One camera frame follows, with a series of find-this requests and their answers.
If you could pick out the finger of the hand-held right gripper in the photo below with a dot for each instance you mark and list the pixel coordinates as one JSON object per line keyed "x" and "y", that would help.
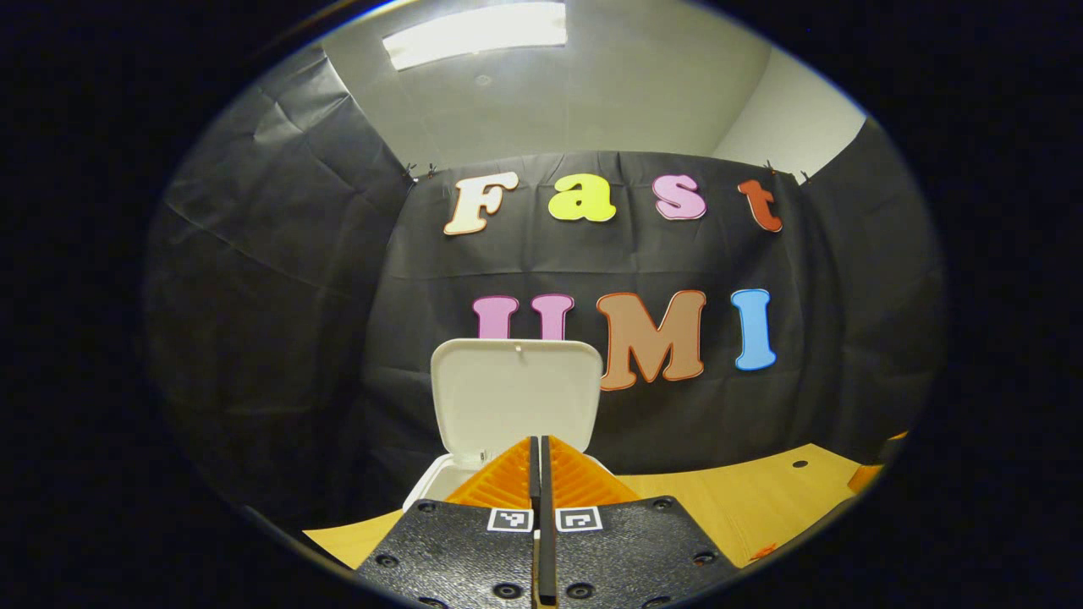
{"x": 867, "y": 478}

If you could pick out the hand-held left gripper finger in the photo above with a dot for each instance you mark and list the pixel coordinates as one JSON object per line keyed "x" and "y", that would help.
{"x": 547, "y": 550}
{"x": 534, "y": 478}

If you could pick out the white desktop garbage bin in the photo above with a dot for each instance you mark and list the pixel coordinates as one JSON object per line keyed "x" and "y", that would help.
{"x": 516, "y": 389}

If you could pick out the wooden desktop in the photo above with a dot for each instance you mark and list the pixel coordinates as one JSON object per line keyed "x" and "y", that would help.
{"x": 744, "y": 507}

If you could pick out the black backdrop cloth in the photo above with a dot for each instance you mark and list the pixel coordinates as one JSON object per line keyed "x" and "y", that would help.
{"x": 279, "y": 296}

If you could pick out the ceiling light panel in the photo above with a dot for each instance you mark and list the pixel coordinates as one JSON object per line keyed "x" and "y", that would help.
{"x": 474, "y": 34}

